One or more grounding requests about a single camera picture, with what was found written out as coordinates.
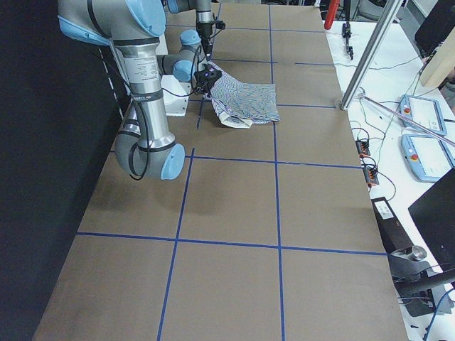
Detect black box with white label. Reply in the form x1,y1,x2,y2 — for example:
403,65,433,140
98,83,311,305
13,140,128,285
371,197,414,254

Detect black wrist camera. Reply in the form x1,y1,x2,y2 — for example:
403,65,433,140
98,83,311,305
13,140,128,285
202,67,222,83
215,20,226,31

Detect black clamp tool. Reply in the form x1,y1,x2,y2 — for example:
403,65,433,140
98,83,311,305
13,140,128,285
342,0,353,60

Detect blue tape line right lengthwise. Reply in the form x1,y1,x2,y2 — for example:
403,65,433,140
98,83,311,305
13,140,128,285
76,232,387,256

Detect lower blue teach pendant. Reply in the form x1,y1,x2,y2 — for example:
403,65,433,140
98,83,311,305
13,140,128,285
401,134,454,183

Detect aluminium frame post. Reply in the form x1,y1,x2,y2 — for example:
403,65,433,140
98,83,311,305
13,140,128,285
340,0,402,111

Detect blue tape line far crosswise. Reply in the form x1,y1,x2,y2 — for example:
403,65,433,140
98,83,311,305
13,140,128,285
267,5,287,341

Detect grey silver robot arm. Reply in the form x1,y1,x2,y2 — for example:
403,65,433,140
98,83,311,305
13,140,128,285
167,0,215,60
58,1,222,180

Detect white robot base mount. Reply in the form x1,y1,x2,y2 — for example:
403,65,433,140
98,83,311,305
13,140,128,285
156,0,191,117

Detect red cylinder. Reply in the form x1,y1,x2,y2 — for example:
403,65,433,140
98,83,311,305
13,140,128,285
324,0,340,30

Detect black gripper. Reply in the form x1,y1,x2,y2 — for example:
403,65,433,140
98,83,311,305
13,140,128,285
197,21,213,60
196,69,218,99

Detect blue tape line crosswise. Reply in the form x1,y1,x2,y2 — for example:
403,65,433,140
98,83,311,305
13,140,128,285
156,3,223,341
267,5,287,341

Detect lower orange connector block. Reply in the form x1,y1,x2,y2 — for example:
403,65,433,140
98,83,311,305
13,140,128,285
363,165,379,188

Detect black monitor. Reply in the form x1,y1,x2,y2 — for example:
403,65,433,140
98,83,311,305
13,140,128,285
408,168,454,265

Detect black monitor stand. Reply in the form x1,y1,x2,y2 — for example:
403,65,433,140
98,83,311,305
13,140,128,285
387,247,454,318

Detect navy white striped polo shirt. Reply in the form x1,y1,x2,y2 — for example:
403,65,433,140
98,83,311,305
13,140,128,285
205,63,281,129

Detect blue teach pendant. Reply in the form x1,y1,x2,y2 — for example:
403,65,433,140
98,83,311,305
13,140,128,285
398,94,447,136
401,134,454,183

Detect upper blue teach pendant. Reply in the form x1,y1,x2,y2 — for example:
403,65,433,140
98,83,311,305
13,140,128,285
398,94,447,136

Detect blue tape line near crosswise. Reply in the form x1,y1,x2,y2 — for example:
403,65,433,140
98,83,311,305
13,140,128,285
156,3,223,341

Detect blue tape line centre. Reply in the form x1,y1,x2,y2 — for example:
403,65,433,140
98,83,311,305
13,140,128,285
171,28,360,169

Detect orange connector block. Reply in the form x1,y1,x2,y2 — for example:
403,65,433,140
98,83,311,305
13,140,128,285
355,139,370,158
363,165,379,188

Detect wooden board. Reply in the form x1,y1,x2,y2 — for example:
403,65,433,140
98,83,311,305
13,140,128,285
420,29,455,87

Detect upper orange connector block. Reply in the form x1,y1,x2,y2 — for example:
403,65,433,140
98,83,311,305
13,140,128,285
355,139,370,158

